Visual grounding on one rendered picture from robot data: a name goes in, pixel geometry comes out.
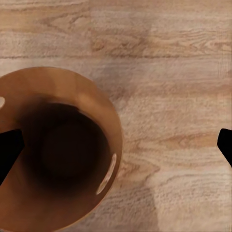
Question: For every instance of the trash can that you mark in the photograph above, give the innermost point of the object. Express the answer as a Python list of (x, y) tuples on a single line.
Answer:
[(72, 133)]

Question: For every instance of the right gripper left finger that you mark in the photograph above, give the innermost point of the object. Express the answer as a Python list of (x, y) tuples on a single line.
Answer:
[(11, 145)]

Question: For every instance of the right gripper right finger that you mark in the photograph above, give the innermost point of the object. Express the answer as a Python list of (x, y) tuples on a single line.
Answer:
[(224, 143)]

